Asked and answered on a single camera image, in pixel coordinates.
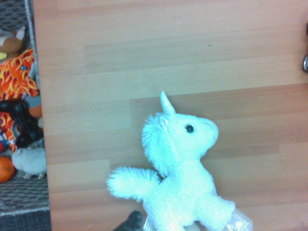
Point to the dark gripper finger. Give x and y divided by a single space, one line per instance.
132 222

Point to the grey stuffed toy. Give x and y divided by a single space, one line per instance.
29 161

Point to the grey woven basket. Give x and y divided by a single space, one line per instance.
24 195

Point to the blue toy car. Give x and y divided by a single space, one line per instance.
306 63

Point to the red blue hero plush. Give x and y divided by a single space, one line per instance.
2 145

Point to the brown stuffed toy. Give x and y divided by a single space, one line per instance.
12 44

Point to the black plastic toy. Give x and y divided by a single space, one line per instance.
24 120

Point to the white unicorn stuffed toy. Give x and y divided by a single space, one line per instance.
183 187

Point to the orange ball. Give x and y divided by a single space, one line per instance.
6 169

